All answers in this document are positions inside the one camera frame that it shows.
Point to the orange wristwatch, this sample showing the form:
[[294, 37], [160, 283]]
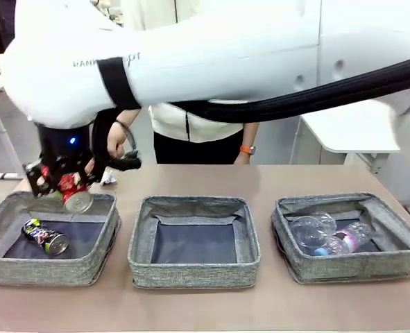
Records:
[[248, 149]]

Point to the person's right hand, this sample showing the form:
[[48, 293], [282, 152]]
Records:
[[116, 138]]

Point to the crumpled white paper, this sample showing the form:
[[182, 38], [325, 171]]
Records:
[[108, 179]]

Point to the grey fabric basket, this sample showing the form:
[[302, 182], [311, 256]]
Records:
[[194, 274], [347, 267], [52, 270]]

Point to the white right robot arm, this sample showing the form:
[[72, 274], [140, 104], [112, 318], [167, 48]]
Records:
[[208, 52]]

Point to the clear bottle with pink label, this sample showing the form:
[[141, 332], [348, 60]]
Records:
[[347, 239]]

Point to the person in white sweater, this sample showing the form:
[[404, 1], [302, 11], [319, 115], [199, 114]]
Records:
[[197, 149]]

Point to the person's right forearm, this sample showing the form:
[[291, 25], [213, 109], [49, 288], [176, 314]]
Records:
[[130, 116]]

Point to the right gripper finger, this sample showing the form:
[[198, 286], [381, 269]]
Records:
[[88, 173], [40, 180]]

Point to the black printed drink can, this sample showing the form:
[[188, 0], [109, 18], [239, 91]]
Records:
[[45, 237]]

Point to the large white table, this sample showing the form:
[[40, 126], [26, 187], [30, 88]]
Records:
[[347, 135]]

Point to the person's left hand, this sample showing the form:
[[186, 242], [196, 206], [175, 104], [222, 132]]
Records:
[[242, 159]]

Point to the person's left forearm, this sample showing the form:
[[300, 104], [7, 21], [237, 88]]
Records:
[[251, 133]]

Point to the clear crushed plastic container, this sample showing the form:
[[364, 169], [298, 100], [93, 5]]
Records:
[[310, 229]]

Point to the red crushed drink can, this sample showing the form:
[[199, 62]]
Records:
[[74, 199]]

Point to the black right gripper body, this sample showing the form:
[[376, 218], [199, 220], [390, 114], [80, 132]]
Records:
[[66, 145]]

